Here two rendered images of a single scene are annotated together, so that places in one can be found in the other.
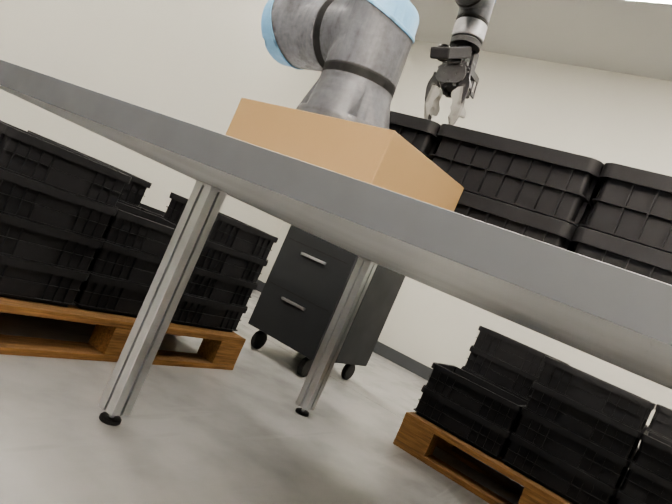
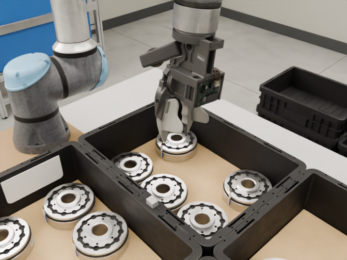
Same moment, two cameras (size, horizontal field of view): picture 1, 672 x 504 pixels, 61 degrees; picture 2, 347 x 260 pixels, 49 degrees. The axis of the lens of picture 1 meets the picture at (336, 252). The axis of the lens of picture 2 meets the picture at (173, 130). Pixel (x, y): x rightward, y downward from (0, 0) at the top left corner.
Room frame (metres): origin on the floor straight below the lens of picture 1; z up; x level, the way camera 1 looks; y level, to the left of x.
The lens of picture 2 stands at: (1.43, -0.68, 1.43)
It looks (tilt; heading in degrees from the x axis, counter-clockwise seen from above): 35 degrees down; 103
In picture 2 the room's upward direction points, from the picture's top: straight up
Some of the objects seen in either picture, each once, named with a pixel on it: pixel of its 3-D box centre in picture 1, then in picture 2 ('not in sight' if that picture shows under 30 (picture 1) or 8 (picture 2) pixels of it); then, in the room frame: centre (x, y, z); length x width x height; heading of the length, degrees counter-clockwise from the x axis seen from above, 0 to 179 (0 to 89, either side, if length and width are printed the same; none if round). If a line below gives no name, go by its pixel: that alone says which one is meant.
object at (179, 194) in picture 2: not in sight; (162, 190); (1.27, -0.12, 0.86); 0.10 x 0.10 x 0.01
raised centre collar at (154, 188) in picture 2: not in sight; (162, 189); (1.27, -0.12, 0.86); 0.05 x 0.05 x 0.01
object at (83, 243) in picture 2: not in sight; (100, 231); (1.19, -0.25, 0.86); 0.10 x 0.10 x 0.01
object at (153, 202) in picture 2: not in sight; (152, 201); (1.28, -0.23, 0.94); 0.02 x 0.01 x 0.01; 146
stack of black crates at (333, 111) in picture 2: (21, 212); (304, 131); (1.70, 0.90, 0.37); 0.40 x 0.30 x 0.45; 148
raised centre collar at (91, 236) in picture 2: not in sight; (99, 230); (1.19, -0.25, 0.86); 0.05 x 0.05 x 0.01
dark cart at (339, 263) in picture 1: (333, 289); not in sight; (3.15, -0.07, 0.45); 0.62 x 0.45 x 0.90; 148
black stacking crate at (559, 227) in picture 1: (505, 255); not in sight; (1.14, -0.31, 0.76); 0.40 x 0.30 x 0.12; 146
